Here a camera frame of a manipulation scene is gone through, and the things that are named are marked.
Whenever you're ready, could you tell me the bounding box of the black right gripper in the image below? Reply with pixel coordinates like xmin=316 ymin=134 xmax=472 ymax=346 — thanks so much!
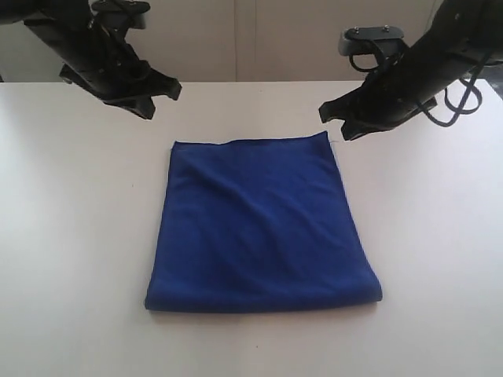
xmin=318 ymin=54 xmax=439 ymax=141

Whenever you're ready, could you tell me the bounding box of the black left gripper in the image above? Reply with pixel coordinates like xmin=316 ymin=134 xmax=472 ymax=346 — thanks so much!
xmin=58 ymin=11 xmax=182 ymax=120

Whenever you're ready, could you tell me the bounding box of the blue terry towel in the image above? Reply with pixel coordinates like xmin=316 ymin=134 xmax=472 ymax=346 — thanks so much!
xmin=145 ymin=132 xmax=383 ymax=313

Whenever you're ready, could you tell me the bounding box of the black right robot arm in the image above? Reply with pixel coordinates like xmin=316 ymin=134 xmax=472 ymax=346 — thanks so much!
xmin=318 ymin=1 xmax=502 ymax=141

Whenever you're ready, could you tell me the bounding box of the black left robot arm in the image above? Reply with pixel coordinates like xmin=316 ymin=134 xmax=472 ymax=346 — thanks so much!
xmin=1 ymin=1 xmax=182 ymax=120

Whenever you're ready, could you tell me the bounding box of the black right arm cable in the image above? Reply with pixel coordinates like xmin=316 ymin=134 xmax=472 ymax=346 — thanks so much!
xmin=420 ymin=68 xmax=486 ymax=127

